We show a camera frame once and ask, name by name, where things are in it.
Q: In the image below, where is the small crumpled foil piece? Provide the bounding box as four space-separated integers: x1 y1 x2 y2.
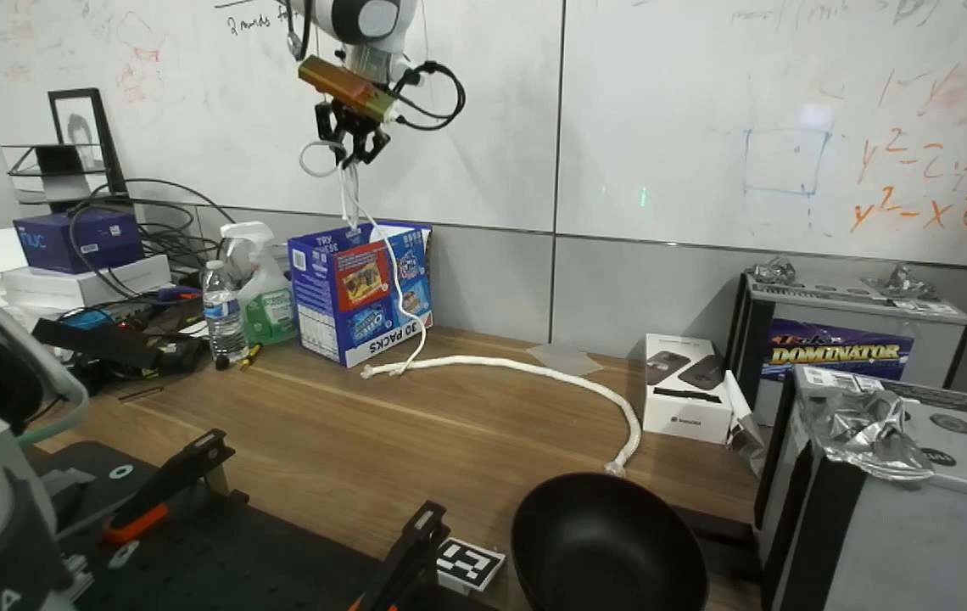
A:
743 255 800 291
864 260 946 305

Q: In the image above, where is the small dark blue box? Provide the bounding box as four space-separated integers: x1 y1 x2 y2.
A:
12 203 150 274

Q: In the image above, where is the white rope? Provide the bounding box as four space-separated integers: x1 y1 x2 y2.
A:
335 159 433 346
355 350 644 477

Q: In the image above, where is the white phone box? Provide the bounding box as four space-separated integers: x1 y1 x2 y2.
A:
637 331 755 448

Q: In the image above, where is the black device pile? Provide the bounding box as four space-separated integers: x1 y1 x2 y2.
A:
29 284 213 383

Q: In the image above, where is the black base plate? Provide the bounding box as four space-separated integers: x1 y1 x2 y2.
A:
33 438 442 611

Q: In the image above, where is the black cable bundle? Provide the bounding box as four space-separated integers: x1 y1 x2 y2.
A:
63 176 238 303

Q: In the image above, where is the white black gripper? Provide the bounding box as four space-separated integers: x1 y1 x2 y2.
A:
312 98 392 171

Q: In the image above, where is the black metal stand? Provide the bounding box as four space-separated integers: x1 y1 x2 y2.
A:
3 138 110 210

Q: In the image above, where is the grey battery with Dominator label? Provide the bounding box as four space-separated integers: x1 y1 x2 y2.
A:
725 267 967 414

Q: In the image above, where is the blue cardboard box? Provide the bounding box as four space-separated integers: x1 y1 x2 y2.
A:
285 221 438 371

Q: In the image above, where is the black picture frame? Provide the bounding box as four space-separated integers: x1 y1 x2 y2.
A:
46 84 128 203

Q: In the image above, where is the black bowl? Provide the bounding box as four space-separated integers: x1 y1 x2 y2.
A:
508 470 711 611

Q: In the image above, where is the clear water bottle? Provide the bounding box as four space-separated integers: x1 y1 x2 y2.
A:
200 258 251 371

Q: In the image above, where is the clear plastic sheet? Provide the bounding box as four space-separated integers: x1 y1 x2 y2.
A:
530 342 609 387

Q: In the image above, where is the large crumpled foil sheet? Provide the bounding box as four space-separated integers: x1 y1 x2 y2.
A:
800 363 938 485

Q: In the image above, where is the black clamp orange handle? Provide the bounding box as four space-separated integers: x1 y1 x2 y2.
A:
346 498 455 611
97 423 238 549

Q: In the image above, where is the black white tag marker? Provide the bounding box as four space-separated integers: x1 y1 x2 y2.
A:
429 537 511 600

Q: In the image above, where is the flat white box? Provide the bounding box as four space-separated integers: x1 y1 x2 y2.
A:
0 250 175 315

